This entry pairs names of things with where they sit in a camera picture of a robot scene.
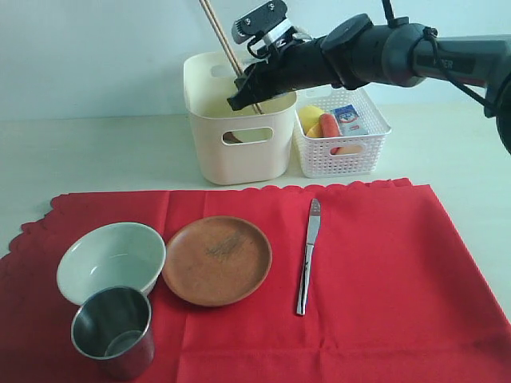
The brown egg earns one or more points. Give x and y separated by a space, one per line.
349 149

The wooden chopstick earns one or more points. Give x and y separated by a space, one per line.
225 40
217 36

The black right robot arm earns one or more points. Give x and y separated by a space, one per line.
402 54

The blue white milk carton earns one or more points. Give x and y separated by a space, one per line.
349 121

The orange cheese wedge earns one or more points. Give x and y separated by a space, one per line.
315 131

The dark wooden spoon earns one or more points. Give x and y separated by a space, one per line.
230 138

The white lattice plastic basket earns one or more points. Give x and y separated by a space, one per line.
314 154

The grey ceramic bowl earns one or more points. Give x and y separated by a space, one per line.
118 254

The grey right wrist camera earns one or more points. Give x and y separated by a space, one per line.
267 23

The yellow lemon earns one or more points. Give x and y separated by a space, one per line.
309 116

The brown round plate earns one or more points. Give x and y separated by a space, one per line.
217 261

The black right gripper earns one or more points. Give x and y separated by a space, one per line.
301 66

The cream plastic bin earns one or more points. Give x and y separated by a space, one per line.
265 150

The small red strawberry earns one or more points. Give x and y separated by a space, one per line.
329 126

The stainless steel cup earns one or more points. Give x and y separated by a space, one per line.
114 328

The silver table knife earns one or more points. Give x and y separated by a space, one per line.
313 226

